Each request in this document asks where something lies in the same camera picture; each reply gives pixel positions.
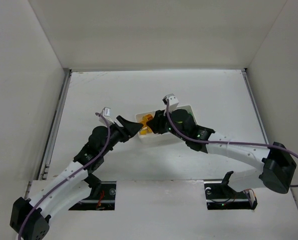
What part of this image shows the yellow lego block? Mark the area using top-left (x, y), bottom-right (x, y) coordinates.
top-left (139, 126), bottom-right (152, 136)

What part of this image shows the white three-compartment container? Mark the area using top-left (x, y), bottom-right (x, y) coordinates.
top-left (135, 105), bottom-right (196, 145)

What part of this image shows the yellow long lego brick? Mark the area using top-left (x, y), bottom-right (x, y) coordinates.
top-left (142, 114), bottom-right (153, 122)

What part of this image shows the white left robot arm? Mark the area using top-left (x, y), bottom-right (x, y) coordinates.
top-left (10, 114), bottom-right (143, 240)

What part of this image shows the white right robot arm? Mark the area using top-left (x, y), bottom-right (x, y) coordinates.
top-left (147, 109), bottom-right (296, 194)

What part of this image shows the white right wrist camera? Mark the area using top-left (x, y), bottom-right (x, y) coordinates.
top-left (162, 93), bottom-right (179, 113)

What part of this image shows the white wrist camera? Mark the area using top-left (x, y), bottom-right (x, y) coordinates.
top-left (99, 107), bottom-right (115, 126)
top-left (162, 93), bottom-right (179, 113)

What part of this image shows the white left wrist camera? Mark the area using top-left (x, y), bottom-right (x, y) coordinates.
top-left (99, 107), bottom-right (115, 126)

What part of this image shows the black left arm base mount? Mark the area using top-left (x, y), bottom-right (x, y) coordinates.
top-left (69, 175), bottom-right (117, 211)

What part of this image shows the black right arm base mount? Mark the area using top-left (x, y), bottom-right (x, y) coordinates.
top-left (204, 171), bottom-right (258, 211)

